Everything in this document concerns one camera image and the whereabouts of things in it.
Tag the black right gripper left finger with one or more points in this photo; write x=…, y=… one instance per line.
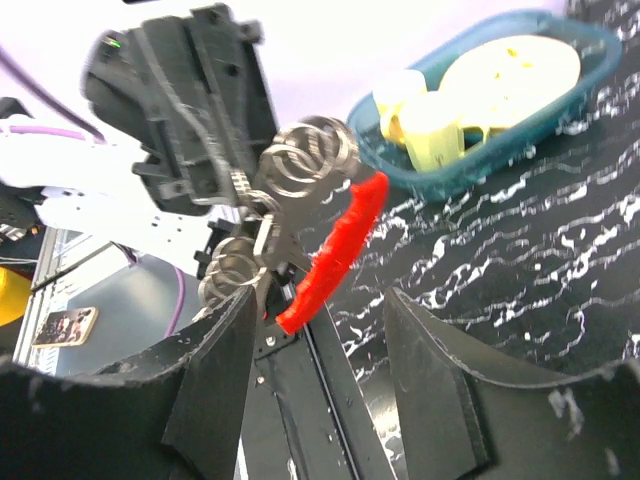
x=172, y=411

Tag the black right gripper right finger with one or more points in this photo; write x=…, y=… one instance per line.
x=469, y=411

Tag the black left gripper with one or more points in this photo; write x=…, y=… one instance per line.
x=191, y=91

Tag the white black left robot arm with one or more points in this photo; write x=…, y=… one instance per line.
x=62, y=166

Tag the smartphone with photo case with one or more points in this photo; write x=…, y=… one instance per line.
x=67, y=328

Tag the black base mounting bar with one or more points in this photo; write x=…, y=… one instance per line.
x=305, y=416

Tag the yellow mug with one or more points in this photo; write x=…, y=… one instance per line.
x=391, y=94
x=432, y=127

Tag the cream floral plate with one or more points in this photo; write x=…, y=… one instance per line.
x=512, y=78

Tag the teal plastic bin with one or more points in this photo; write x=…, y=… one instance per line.
x=600, y=52

